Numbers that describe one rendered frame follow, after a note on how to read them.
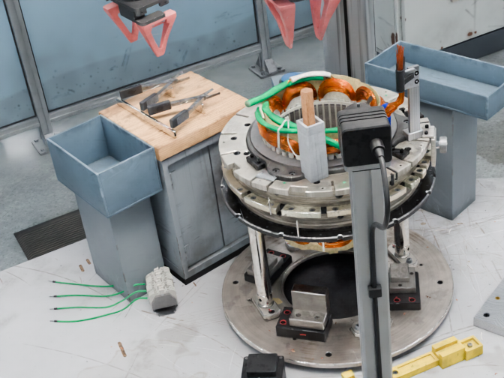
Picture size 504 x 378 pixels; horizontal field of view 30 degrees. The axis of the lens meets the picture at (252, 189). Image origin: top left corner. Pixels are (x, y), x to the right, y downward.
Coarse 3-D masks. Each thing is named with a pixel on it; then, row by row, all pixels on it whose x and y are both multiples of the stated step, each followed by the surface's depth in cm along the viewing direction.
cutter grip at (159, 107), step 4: (164, 100) 155; (168, 100) 154; (152, 104) 154; (156, 104) 154; (160, 104) 154; (164, 104) 154; (168, 104) 154; (148, 108) 153; (152, 108) 154; (156, 108) 154; (160, 108) 154; (164, 108) 154; (168, 108) 155; (148, 112) 154; (152, 112) 154; (156, 112) 154
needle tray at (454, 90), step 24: (408, 48) 170; (384, 72) 162; (432, 72) 167; (456, 72) 165; (480, 72) 161; (432, 96) 157; (456, 96) 154; (480, 96) 150; (432, 120) 162; (456, 120) 159; (456, 144) 162; (456, 168) 165; (432, 192) 170; (456, 192) 168; (456, 216) 171
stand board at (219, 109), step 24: (192, 72) 169; (144, 96) 163; (168, 96) 162; (192, 96) 161; (216, 96) 160; (240, 96) 159; (120, 120) 157; (168, 120) 155; (192, 120) 154; (216, 120) 153; (168, 144) 148; (192, 144) 152
